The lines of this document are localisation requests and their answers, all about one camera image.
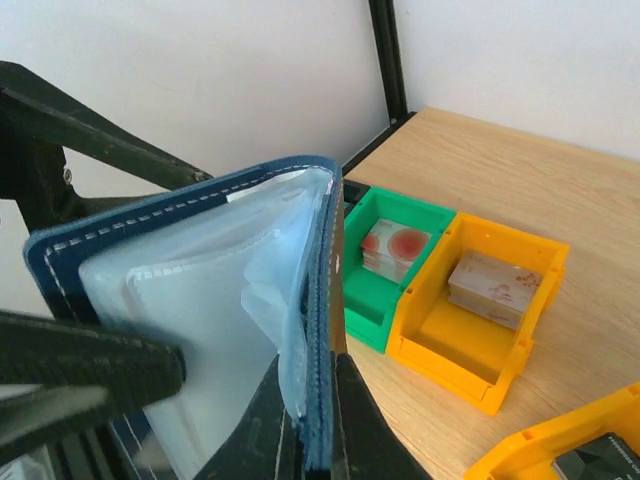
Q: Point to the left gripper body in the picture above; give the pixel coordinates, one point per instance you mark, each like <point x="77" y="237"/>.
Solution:
<point x="38" y="122"/>

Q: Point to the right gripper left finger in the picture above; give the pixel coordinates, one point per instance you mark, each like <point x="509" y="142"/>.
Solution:
<point x="77" y="376"/>

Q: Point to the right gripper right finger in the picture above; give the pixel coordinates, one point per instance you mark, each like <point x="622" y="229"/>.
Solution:
<point x="349" y="440"/>

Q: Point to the blue leather card holder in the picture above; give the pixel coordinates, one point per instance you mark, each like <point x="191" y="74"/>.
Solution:
<point x="238" y="286"/>

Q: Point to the yellow triple storage bin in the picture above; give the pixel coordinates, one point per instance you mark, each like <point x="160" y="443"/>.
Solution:
<point x="529" y="453"/>

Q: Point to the white red-dot card stack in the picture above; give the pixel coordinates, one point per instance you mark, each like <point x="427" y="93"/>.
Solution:
<point x="390" y="249"/>

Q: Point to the beige card stack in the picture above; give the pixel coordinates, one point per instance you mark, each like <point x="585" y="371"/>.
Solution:
<point x="492" y="288"/>

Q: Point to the black card stack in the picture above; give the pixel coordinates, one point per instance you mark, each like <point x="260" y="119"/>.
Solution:
<point x="607" y="457"/>

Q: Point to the green storage bin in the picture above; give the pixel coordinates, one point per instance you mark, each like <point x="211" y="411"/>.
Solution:
<point x="370" y="300"/>

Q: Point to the yellow single storage bin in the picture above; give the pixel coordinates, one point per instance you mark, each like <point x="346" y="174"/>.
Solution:
<point x="467" y="318"/>

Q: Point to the black storage bin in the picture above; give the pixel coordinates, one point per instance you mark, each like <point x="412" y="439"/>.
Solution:
<point x="353" y="192"/>

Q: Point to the black aluminium frame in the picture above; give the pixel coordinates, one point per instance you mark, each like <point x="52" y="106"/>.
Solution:
<point x="383" y="18"/>

